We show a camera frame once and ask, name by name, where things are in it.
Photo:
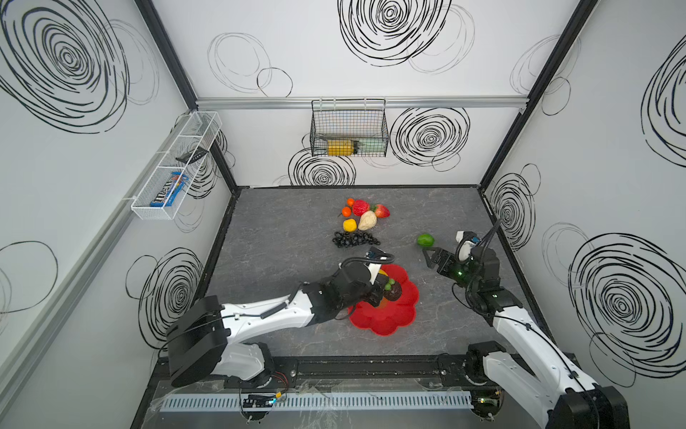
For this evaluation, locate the small yellow lemon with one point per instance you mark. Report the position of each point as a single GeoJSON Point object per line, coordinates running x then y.
{"type": "Point", "coordinates": [350, 225]}

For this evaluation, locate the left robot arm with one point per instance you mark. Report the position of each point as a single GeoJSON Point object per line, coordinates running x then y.
{"type": "Point", "coordinates": [220, 339]}

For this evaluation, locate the green box in basket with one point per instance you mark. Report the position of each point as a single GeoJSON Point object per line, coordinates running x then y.
{"type": "Point", "coordinates": [372, 147]}

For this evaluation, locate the yellow box in basket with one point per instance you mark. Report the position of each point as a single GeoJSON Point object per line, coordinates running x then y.
{"type": "Point", "coordinates": [341, 148]}

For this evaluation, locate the red pink apple fruit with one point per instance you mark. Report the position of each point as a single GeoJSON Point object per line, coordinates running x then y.
{"type": "Point", "coordinates": [360, 207]}

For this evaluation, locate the black wire basket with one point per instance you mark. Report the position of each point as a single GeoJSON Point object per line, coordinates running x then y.
{"type": "Point", "coordinates": [346, 123]}

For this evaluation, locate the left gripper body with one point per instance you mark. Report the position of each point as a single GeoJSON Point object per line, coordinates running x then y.
{"type": "Point", "coordinates": [368, 292]}

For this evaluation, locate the dark purple plum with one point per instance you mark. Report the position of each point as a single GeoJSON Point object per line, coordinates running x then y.
{"type": "Point", "coordinates": [394, 291]}

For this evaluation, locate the red flower shaped bowl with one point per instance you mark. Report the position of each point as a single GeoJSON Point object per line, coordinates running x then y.
{"type": "Point", "coordinates": [390, 315]}

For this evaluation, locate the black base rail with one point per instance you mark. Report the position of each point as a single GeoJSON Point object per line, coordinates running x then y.
{"type": "Point", "coordinates": [370, 371]}

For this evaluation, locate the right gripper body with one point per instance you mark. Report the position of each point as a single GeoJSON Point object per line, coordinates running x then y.
{"type": "Point", "coordinates": [460, 274]}

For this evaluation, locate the aluminium wall rail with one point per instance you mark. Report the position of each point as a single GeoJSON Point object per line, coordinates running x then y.
{"type": "Point", "coordinates": [297, 103]}

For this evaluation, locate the black grape bunch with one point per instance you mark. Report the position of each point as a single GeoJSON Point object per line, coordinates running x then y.
{"type": "Point", "coordinates": [353, 239]}

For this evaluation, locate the white wire shelf basket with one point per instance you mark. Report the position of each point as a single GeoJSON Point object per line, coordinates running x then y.
{"type": "Point", "coordinates": [197, 129]}

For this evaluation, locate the beige potato shaped fruit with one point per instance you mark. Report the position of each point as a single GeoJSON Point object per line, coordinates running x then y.
{"type": "Point", "coordinates": [367, 221]}

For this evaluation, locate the white slotted cable duct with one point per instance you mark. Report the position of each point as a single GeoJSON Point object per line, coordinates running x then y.
{"type": "Point", "coordinates": [386, 400]}

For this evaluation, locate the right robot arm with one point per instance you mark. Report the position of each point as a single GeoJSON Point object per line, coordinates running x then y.
{"type": "Point", "coordinates": [544, 381]}

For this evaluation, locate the green lime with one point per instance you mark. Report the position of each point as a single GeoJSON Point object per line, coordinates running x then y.
{"type": "Point", "coordinates": [425, 240]}

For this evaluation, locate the black remote control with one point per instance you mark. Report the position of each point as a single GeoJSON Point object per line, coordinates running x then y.
{"type": "Point", "coordinates": [192, 156]}

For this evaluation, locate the red strawberry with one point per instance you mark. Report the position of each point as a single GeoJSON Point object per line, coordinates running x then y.
{"type": "Point", "coordinates": [381, 211]}

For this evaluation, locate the blue candy packet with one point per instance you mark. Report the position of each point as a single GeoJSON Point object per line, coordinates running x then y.
{"type": "Point", "coordinates": [169, 191]}

